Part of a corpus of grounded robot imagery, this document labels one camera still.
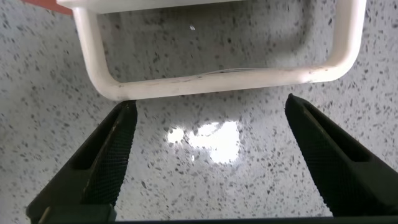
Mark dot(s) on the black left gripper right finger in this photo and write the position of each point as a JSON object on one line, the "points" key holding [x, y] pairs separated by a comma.
{"points": [[335, 161]]}

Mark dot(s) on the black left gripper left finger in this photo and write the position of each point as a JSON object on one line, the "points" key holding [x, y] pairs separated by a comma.
{"points": [[102, 161]]}

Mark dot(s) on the red drawer box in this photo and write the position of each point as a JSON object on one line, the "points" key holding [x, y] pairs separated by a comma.
{"points": [[217, 82]]}

